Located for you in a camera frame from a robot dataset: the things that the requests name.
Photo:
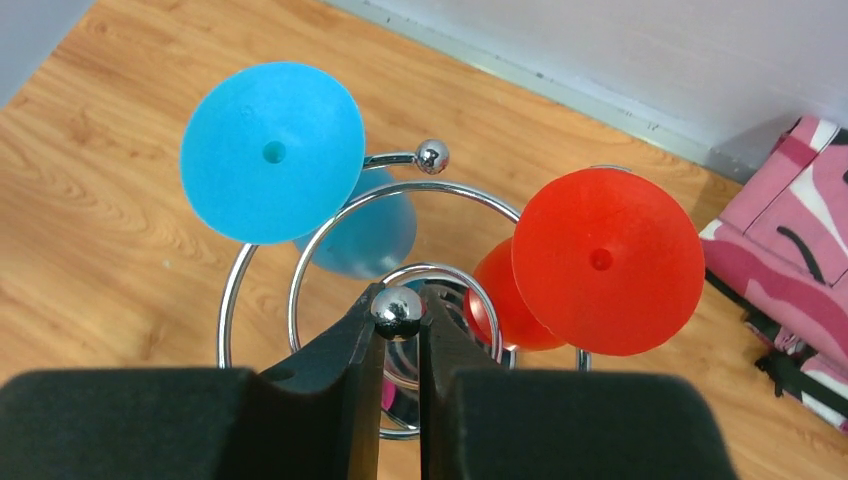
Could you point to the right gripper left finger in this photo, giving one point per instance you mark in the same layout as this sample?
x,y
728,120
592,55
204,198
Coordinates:
x,y
314,415

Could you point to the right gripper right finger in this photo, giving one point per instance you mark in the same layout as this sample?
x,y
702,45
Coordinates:
x,y
481,420

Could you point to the chrome wine glass rack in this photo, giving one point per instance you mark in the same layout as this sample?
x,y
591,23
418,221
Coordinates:
x,y
399,309

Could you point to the red plastic wine glass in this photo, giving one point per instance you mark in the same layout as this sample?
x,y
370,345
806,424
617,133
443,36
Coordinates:
x,y
601,259

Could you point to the blue plastic wine glass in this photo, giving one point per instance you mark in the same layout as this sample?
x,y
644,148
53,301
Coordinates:
x,y
273,152

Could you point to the pink plastic wine glass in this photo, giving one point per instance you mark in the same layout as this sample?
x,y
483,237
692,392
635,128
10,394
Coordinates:
x,y
388,394

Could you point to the pink camouflage cloth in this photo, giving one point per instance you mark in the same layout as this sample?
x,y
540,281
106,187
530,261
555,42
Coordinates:
x,y
779,250

